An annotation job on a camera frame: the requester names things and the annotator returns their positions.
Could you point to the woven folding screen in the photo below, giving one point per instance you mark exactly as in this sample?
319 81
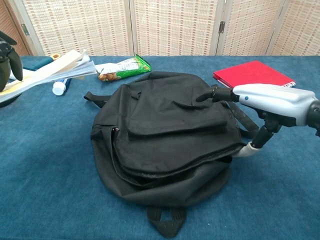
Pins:
175 25

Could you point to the green white snack bag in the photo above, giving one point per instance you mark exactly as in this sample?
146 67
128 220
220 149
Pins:
122 68

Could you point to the white blue toothpaste tube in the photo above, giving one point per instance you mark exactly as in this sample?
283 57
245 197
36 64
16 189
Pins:
58 87

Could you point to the black fabric backpack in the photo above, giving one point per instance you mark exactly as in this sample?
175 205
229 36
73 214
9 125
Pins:
170 140

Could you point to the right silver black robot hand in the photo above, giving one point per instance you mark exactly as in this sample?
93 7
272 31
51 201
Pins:
275 102

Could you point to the red spiral notebook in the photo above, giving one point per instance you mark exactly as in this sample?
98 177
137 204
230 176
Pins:
250 72

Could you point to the white book with yellow stripe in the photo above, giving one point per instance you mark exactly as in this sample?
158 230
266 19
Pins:
50 72

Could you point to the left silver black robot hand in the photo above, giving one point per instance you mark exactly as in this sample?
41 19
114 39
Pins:
7 62

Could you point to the blue tablecloth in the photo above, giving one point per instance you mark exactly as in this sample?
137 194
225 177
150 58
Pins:
50 162

